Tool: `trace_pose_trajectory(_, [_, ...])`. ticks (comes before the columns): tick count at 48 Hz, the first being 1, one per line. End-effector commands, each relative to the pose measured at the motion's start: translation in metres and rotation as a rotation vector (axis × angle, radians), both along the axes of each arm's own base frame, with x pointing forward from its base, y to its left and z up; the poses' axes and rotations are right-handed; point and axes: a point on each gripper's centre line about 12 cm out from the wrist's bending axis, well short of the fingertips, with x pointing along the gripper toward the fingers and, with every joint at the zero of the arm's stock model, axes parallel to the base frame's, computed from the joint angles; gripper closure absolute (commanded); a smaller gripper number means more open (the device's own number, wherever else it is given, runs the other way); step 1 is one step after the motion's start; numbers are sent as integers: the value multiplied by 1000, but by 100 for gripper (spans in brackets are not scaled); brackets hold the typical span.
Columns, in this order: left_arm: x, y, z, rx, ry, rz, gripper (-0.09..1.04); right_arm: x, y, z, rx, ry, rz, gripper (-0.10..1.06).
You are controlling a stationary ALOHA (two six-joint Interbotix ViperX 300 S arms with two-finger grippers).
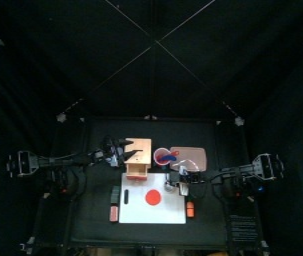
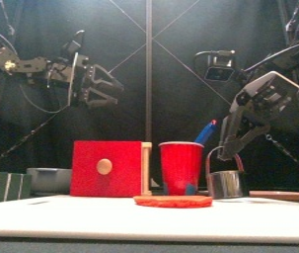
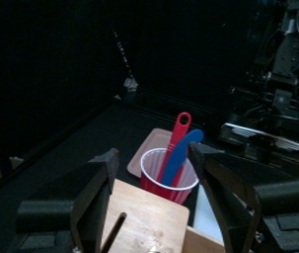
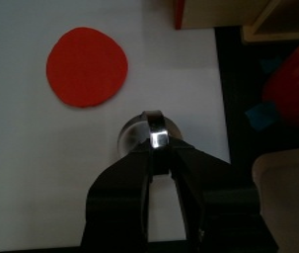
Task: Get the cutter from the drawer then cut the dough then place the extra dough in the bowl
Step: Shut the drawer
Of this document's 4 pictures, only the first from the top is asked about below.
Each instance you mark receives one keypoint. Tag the green ribbed block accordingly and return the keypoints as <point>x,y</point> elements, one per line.
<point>115,194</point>

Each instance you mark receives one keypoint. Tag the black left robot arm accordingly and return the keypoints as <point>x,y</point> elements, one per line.
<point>51,161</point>

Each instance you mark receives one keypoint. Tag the orange block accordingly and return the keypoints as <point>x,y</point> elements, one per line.
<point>190,209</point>

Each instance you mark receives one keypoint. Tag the red-fronted wooden drawer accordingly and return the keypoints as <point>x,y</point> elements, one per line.
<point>137,171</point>

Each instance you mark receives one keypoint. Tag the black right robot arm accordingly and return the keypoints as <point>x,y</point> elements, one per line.
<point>248,170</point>

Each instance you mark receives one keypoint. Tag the thin black stick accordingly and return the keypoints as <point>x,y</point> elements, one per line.
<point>126,196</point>

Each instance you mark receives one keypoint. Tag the printed table label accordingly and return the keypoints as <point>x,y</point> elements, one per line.
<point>242,230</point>

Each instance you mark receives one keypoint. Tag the blue tool with red tip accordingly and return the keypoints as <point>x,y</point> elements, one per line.
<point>170,156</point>

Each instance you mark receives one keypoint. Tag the white cutting board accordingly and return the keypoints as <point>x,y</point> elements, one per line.
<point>141,213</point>

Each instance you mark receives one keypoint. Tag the red plastic cup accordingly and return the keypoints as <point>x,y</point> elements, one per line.
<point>163,156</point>

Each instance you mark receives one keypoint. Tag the red flat dough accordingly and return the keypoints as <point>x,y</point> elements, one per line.
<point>153,197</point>

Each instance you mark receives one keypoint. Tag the pink rectangular tray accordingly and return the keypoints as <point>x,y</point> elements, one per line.
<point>194,155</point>

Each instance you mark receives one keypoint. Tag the pink block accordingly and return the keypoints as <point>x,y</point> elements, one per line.
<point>114,213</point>

